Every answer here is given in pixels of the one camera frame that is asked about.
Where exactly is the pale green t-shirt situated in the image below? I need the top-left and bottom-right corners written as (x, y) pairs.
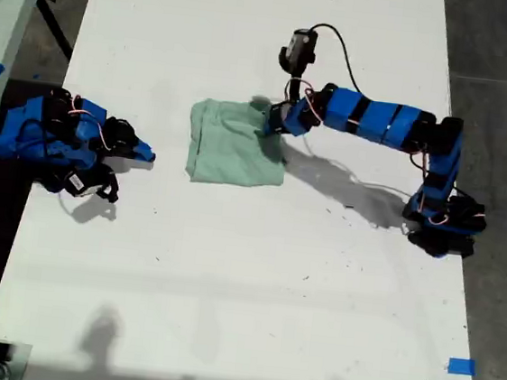
top-left (183, 88), bottom-right (294, 192)

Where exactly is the black bar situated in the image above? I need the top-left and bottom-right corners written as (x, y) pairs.
top-left (30, 0), bottom-right (79, 62)

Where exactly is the grey plate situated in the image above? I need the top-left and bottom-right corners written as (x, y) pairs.
top-left (0, 338), bottom-right (33, 372)

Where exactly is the gripper camera stalk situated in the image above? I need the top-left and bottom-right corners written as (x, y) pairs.
top-left (94, 153), bottom-right (117, 181)
top-left (283, 73), bottom-right (306, 108)

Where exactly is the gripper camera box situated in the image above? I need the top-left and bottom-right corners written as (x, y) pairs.
top-left (62, 165), bottom-right (123, 206)
top-left (277, 26), bottom-right (321, 78)

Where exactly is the gripper camera cable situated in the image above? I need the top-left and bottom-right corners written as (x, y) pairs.
top-left (14, 117), bottom-right (57, 162)
top-left (304, 22), bottom-right (370, 96)

